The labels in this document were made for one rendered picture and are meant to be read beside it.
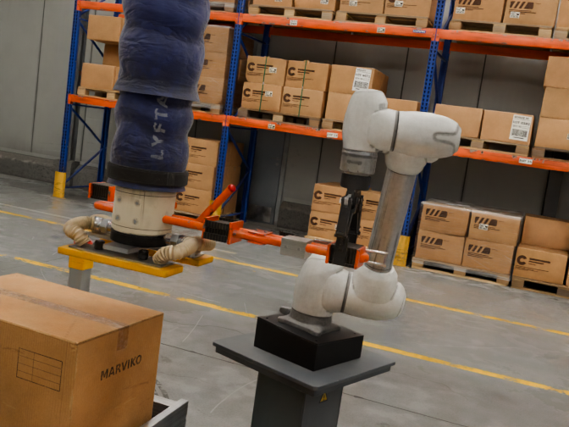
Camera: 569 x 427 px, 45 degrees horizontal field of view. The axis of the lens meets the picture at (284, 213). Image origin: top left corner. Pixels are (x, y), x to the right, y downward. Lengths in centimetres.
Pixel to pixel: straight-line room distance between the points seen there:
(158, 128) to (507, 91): 854
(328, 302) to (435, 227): 643
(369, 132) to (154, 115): 57
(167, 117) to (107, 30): 903
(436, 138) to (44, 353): 115
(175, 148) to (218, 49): 798
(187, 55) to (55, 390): 95
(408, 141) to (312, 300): 95
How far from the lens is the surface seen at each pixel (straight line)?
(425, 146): 170
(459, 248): 883
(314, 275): 245
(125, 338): 203
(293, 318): 252
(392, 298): 247
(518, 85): 1014
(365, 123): 169
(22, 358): 200
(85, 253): 192
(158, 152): 186
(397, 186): 231
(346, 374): 244
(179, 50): 185
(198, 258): 199
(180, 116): 188
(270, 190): 1080
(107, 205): 201
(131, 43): 188
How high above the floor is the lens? 157
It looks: 7 degrees down
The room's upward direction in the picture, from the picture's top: 8 degrees clockwise
